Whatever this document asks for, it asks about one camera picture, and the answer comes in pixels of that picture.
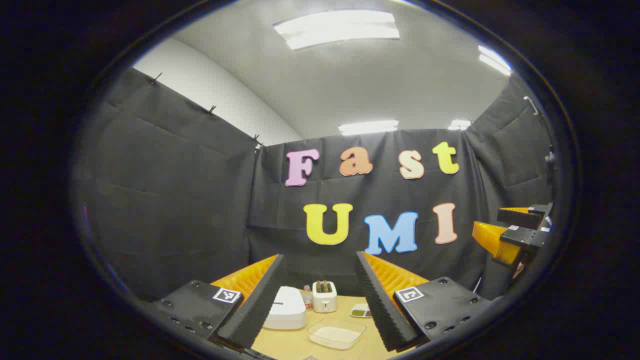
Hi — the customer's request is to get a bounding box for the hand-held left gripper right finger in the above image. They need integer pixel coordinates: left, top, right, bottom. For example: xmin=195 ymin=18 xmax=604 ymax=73
xmin=355 ymin=251 xmax=493 ymax=353

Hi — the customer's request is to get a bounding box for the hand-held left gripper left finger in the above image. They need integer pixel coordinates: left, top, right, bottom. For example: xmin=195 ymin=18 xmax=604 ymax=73
xmin=150 ymin=254 xmax=286 ymax=350

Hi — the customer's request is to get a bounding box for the white rice cooker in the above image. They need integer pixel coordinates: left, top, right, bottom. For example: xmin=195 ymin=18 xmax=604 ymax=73
xmin=263 ymin=286 xmax=307 ymax=331

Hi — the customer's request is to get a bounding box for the clear container of rice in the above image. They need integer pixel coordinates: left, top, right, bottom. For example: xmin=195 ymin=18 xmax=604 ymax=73
xmin=307 ymin=318 xmax=367 ymax=351

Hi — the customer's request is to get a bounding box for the white toaster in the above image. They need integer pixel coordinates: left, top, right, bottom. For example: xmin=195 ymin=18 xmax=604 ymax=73
xmin=312 ymin=280 xmax=338 ymax=314

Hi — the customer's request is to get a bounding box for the black backdrop cloth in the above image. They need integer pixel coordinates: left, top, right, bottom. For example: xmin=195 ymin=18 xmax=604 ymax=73
xmin=75 ymin=67 xmax=556 ymax=306

